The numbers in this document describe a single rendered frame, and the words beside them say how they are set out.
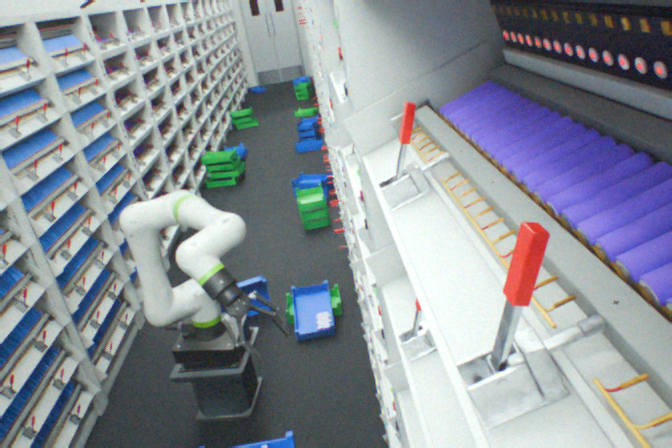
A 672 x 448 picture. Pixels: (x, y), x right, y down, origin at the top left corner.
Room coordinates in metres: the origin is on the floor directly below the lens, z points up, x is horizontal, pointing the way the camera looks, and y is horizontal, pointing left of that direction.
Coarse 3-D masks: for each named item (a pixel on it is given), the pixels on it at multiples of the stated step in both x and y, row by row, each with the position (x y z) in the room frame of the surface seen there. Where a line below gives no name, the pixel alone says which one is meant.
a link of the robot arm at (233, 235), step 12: (180, 204) 1.82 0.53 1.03; (192, 204) 1.78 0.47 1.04; (204, 204) 1.76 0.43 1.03; (180, 216) 1.79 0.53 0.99; (192, 216) 1.72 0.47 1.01; (204, 216) 1.65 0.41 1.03; (216, 216) 1.59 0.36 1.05; (228, 216) 1.56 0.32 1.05; (204, 228) 1.55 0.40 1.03; (216, 228) 1.53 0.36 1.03; (228, 228) 1.53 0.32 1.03; (240, 228) 1.54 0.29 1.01; (216, 240) 1.50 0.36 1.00; (228, 240) 1.51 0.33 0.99; (240, 240) 1.54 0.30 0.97
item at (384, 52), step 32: (352, 0) 0.65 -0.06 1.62; (384, 0) 0.65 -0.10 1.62; (416, 0) 0.65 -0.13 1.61; (448, 0) 0.65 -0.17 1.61; (480, 0) 0.65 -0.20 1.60; (352, 32) 0.65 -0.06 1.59; (384, 32) 0.65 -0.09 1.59; (416, 32) 0.65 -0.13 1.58; (448, 32) 0.65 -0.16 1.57; (480, 32) 0.65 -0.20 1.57; (352, 64) 0.65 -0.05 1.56; (384, 64) 0.65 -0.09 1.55; (416, 64) 0.65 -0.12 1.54; (512, 64) 0.65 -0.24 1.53; (352, 96) 0.65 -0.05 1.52; (384, 96) 0.65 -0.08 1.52; (384, 224) 0.65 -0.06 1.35
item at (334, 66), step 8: (336, 48) 1.34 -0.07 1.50; (320, 56) 1.34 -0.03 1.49; (328, 56) 1.34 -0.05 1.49; (336, 56) 1.34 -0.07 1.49; (328, 64) 1.34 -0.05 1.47; (336, 64) 1.34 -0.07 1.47; (328, 72) 1.34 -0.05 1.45; (336, 72) 1.18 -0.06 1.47; (336, 80) 1.18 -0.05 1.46; (344, 80) 1.17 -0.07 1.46; (336, 88) 1.13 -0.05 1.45; (344, 96) 0.91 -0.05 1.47; (344, 104) 0.74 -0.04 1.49; (344, 112) 0.74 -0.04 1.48
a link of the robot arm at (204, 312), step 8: (192, 280) 1.99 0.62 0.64; (176, 288) 1.94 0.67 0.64; (184, 288) 1.93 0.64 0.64; (192, 288) 1.93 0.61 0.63; (200, 288) 1.93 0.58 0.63; (184, 296) 1.90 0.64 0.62; (192, 296) 1.91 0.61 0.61; (200, 296) 1.92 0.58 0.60; (208, 296) 1.93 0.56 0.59; (184, 304) 1.88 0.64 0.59; (192, 304) 1.90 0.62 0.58; (200, 304) 1.91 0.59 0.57; (208, 304) 1.93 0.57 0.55; (216, 304) 1.96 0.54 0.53; (192, 312) 1.90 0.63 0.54; (200, 312) 1.92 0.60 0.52; (208, 312) 1.93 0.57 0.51; (216, 312) 1.95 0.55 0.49; (192, 320) 1.94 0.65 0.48; (200, 320) 1.92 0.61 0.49; (208, 320) 1.92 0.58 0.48; (216, 320) 1.95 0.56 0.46
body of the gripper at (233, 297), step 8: (232, 288) 1.43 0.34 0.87; (224, 296) 1.41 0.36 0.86; (232, 296) 1.41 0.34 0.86; (240, 296) 1.44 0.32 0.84; (248, 296) 1.44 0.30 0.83; (224, 304) 1.41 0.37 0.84; (232, 304) 1.42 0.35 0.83; (240, 304) 1.42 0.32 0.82; (232, 312) 1.40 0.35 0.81; (240, 312) 1.40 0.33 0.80
